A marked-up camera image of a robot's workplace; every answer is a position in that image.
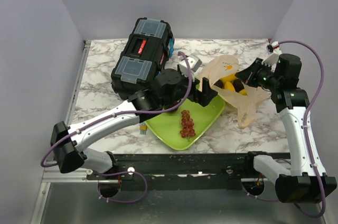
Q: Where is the fake yellow banana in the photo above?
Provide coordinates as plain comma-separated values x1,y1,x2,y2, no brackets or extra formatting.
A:
220,73,247,96

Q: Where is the translucent orange plastic bag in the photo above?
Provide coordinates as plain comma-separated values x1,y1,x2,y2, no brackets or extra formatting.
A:
198,55,270,128

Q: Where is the black plastic toolbox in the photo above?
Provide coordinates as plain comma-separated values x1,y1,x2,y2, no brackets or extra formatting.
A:
111,17,175,100

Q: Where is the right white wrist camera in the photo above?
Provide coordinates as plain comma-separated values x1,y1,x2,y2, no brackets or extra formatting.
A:
261,41,281,67

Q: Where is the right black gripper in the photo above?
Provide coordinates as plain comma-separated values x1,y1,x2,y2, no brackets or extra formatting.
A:
236,57,281,90

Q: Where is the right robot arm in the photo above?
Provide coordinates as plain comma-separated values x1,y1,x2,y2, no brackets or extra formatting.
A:
235,53,337,203

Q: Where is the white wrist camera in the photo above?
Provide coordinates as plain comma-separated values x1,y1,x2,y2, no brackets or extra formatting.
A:
178,55,202,74
261,41,281,67

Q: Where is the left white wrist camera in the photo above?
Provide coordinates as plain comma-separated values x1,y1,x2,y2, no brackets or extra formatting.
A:
178,55,202,74

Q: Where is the green plastic tray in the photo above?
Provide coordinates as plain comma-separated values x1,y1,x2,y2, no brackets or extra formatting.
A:
146,96,225,151

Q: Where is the dark purple fake plum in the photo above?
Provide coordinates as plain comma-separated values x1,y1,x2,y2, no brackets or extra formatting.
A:
232,79,244,92

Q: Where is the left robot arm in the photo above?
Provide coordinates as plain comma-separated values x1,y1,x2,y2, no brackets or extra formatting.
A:
50,69,217,179

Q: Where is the fake red grape bunch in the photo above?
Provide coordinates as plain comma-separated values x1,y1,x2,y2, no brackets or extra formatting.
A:
180,110,195,138

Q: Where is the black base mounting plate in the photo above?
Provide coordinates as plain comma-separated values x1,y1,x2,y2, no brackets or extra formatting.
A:
54,152,291,192

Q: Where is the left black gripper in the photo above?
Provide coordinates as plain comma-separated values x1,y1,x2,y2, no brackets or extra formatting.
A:
161,69,217,108

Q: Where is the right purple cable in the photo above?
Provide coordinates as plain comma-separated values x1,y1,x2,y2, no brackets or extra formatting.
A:
241,40,327,218

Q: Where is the aluminium extrusion rail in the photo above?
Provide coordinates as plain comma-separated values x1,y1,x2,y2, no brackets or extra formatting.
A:
42,160,92,182

